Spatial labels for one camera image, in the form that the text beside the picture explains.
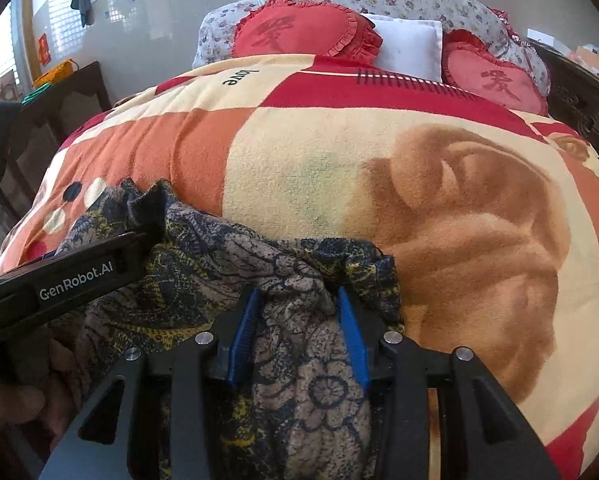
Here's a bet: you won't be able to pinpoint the green plastic item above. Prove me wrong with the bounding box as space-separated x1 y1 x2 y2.
21 84 49 107

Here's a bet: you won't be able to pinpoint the yellow plastic item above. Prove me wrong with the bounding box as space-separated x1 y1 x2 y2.
32 59 79 87

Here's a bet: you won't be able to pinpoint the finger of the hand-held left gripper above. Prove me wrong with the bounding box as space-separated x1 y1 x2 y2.
122 222 168 262

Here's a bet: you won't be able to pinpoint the dark wooden headboard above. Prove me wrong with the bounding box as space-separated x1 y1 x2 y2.
527 39 599 171

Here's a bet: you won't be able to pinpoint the floral patterned garment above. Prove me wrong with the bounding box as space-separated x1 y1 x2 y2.
47 177 405 480

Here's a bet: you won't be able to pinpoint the printed blanket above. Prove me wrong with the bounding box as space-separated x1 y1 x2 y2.
0 52 599 480

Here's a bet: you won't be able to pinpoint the person's left hand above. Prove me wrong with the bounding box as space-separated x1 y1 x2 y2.
0 335 91 442

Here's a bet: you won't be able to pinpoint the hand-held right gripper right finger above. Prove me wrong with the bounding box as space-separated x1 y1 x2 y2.
335 286 560 480

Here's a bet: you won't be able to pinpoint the pale cardboard boxes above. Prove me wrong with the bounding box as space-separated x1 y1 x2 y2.
526 28 599 85

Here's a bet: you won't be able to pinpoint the white pillow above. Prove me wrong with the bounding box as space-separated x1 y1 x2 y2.
363 14 443 82

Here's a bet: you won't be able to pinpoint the red heart pillow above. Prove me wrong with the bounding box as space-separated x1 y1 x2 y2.
231 0 384 60
442 29 551 113

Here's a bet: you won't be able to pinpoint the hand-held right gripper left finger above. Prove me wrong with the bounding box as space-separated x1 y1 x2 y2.
38 285 263 480

